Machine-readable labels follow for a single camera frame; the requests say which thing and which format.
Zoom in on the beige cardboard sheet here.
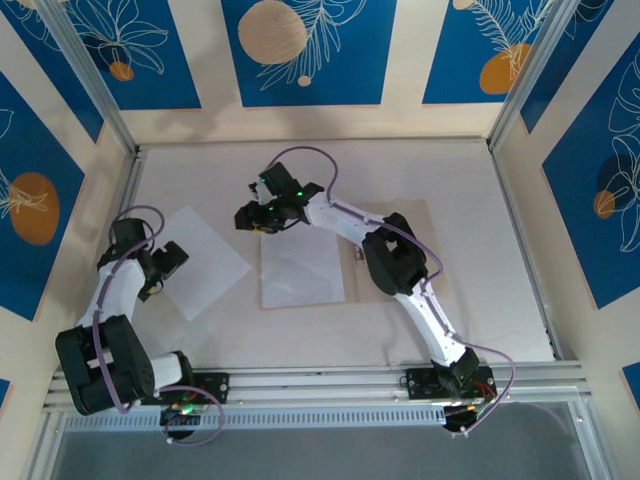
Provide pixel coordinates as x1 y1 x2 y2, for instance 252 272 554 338
258 198 454 312

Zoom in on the black controller board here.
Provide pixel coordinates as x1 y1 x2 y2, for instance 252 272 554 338
443 402 484 435
158 405 202 442

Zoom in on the grey panel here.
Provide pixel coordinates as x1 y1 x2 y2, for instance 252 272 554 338
49 399 599 480

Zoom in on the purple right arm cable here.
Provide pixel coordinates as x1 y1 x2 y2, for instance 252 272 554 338
267 144 519 437

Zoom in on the white paper sheet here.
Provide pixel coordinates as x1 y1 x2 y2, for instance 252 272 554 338
113 205 253 323
258 227 347 310

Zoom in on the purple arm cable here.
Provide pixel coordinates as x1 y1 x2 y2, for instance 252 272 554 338
92 204 226 450
267 144 519 437

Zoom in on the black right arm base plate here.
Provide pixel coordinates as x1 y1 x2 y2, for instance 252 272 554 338
405 367 499 402

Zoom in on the slotted grey cable duct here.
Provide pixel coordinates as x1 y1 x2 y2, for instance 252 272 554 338
62 405 449 432

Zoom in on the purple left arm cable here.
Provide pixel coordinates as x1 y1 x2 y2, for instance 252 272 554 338
92 204 226 450

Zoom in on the long aluminium frame rail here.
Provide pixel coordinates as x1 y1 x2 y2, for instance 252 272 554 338
42 360 591 415

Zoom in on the aluminium frame post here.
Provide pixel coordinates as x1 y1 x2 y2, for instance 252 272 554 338
35 0 141 157
487 0 584 151

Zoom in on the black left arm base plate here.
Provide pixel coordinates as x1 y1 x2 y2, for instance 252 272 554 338
187 370 232 407

